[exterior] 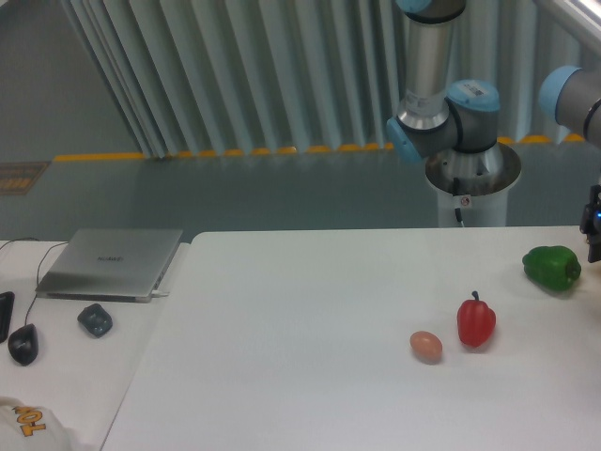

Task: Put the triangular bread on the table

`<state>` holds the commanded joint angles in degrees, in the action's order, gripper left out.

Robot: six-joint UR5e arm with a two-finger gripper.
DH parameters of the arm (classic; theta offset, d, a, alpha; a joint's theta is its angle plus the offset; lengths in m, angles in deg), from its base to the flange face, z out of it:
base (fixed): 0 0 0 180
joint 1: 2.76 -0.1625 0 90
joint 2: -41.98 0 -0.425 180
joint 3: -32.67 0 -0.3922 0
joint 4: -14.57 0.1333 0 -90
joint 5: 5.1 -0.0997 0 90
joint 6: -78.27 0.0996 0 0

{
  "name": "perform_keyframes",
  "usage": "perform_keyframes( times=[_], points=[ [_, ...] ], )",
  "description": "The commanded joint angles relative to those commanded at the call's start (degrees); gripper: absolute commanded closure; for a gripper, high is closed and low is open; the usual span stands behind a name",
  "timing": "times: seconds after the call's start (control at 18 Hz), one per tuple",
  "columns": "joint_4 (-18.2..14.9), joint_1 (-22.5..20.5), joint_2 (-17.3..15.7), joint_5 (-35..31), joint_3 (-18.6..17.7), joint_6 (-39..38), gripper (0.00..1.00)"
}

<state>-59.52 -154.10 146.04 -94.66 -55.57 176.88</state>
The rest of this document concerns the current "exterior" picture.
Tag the silver closed laptop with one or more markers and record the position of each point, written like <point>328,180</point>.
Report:
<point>111,264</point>

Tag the white folding partition screen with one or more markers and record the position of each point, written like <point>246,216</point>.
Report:
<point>239,76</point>

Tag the white cap with orange letters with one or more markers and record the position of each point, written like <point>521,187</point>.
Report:
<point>31,427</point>

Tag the black computer mouse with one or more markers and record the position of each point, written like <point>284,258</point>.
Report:
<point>23,345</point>

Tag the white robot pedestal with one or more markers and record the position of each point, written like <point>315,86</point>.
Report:
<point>472,189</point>

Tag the black flat device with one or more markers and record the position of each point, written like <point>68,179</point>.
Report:
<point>6,308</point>

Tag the red bell pepper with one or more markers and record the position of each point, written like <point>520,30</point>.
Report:
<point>476,321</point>

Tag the white usb dongle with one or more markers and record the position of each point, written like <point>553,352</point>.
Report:
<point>155,294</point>

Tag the brown egg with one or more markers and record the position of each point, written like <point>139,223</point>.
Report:
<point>426,346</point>

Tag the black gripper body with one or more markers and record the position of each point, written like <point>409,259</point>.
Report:
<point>590,224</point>

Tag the small black plastic tray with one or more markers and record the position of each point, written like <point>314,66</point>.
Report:
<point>95,320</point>

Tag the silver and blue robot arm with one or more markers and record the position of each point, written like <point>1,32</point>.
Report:
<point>452,127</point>

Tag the green bell pepper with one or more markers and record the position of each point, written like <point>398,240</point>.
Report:
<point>552,267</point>

